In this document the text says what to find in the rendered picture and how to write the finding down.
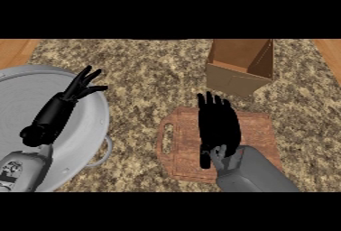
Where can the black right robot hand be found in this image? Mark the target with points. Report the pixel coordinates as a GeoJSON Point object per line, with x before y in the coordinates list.
{"type": "Point", "coordinates": [219, 126]}

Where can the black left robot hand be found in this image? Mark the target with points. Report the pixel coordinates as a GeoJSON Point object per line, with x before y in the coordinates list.
{"type": "Point", "coordinates": [55, 112]}

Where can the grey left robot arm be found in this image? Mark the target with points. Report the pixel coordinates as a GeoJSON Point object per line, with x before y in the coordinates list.
{"type": "Point", "coordinates": [23, 171]}

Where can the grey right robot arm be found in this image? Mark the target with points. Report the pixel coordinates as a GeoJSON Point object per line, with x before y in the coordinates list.
{"type": "Point", "coordinates": [251, 170]}

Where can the brown wooden cutting board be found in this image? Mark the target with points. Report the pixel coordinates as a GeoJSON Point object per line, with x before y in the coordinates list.
{"type": "Point", "coordinates": [257, 132]}

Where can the brown cardboard box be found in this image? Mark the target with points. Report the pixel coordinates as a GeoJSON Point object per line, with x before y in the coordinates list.
{"type": "Point", "coordinates": [240, 67]}

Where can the large grey metal pot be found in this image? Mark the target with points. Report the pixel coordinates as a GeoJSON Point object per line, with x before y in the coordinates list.
{"type": "Point", "coordinates": [42, 126]}

